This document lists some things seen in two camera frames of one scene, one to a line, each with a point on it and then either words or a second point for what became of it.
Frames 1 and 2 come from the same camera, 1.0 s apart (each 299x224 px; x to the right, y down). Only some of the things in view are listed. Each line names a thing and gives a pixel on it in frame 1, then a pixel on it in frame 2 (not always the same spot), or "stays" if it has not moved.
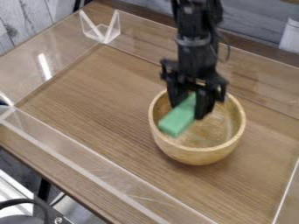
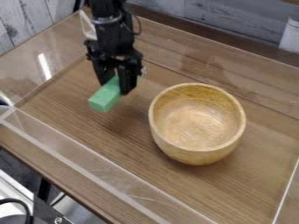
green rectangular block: (177, 120) → (106, 95)
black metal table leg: (44, 189) stays
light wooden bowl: (209, 138) stays
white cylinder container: (289, 38) stays
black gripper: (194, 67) → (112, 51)
